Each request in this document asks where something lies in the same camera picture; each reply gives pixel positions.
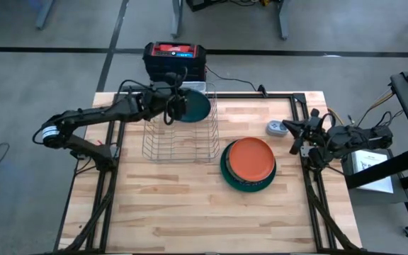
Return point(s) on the red black power station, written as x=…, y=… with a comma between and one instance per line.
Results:
x=174, y=67

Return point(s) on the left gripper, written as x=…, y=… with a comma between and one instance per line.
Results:
x=165, y=101

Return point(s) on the grey cart tray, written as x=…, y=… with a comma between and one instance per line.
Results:
x=367, y=200

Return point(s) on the grey desk leg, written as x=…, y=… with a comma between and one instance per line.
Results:
x=284, y=21
x=177, y=21
x=44, y=17

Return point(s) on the large green plate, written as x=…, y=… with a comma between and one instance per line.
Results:
x=248, y=190

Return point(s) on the black aluminium table frame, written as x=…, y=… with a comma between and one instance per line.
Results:
x=253, y=95

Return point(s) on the small teal plate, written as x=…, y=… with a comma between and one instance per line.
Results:
x=198, y=106

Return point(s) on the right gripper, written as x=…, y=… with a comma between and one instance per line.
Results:
x=317, y=136

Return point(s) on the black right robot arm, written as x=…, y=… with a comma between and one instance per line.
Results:
x=360, y=138

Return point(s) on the small grey white box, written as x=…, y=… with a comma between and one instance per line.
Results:
x=275, y=129

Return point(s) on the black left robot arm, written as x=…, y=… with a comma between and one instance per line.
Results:
x=94, y=113

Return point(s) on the white paper booklet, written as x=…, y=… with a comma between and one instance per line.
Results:
x=365, y=159

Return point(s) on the clear plastic utensil holder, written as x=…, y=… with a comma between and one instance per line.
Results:
x=197, y=86

